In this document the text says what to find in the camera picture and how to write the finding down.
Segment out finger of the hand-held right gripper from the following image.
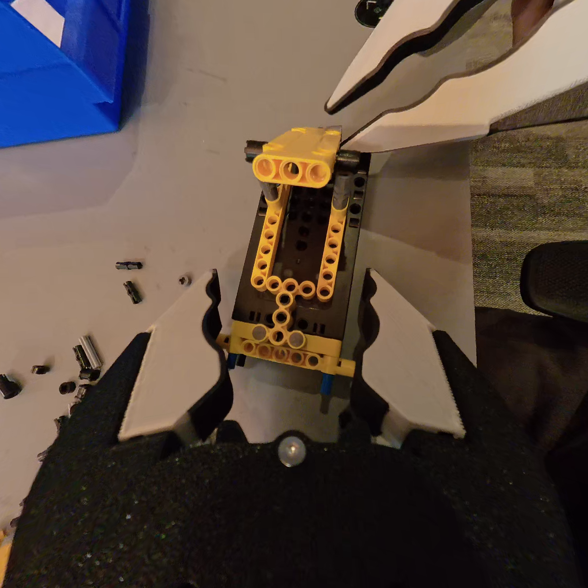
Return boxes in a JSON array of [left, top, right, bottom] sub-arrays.
[[341, 0, 588, 153], [324, 0, 493, 115]]

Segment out person's right hand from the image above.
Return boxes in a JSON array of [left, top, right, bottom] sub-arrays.
[[511, 0, 557, 46]]

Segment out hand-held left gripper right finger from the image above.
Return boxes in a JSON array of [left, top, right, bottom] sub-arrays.
[[351, 269, 466, 448]]

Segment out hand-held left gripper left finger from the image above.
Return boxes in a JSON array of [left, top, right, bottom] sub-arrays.
[[119, 269, 230, 444]]

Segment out round black desk grommet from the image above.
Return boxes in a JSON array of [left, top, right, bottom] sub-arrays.
[[355, 0, 393, 25]]

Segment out blue plastic bin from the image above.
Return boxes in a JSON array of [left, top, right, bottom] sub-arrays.
[[0, 0, 150, 149]]

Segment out yellow black toy brick assembly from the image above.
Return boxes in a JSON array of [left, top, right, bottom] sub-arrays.
[[216, 126, 372, 396]]

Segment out scattered black toy pins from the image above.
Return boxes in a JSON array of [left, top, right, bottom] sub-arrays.
[[0, 259, 194, 460]]

